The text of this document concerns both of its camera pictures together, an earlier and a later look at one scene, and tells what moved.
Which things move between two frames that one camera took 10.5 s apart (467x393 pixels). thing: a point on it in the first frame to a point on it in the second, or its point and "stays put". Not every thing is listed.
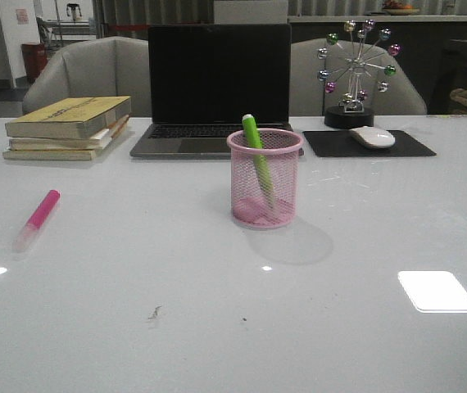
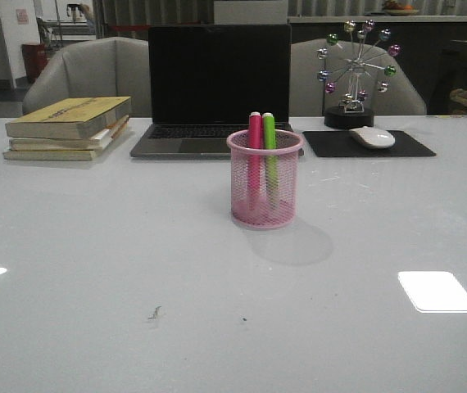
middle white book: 97,141 stays put
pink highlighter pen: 37,221 to 255,152
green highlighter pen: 260,156 to 269,160
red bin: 35,56 stays put
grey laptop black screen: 205,78 stays put
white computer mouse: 374,137 stays put
